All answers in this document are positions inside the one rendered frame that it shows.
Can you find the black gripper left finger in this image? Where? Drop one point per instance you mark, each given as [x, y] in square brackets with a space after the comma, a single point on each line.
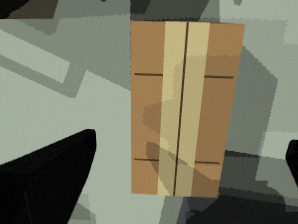
[44, 186]

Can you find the brown cardboard box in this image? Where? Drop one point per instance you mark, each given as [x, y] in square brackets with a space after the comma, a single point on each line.
[183, 78]

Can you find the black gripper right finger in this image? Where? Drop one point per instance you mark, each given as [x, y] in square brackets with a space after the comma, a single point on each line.
[292, 159]

